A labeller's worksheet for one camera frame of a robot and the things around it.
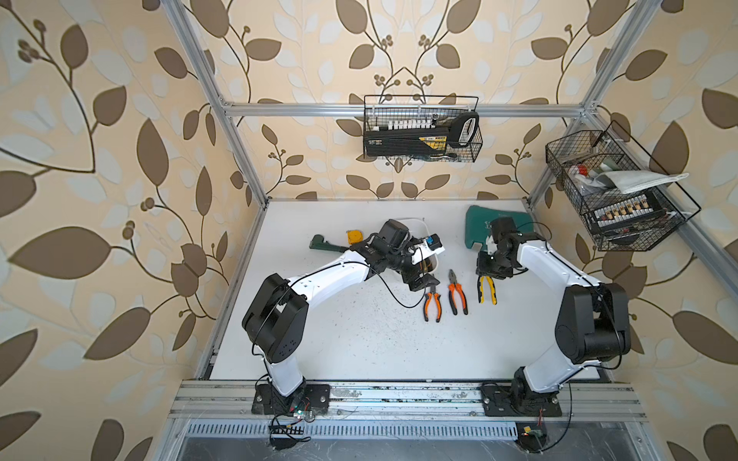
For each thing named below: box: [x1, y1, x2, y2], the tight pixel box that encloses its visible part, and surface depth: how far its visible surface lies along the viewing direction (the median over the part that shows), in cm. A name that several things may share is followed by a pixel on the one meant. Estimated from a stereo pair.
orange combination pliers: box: [447, 268, 468, 316], surface depth 96 cm
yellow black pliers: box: [477, 274, 498, 306], surface depth 88 cm
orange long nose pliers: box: [422, 286, 443, 323], surface depth 93 cm
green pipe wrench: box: [309, 234, 350, 253], surface depth 107 cm
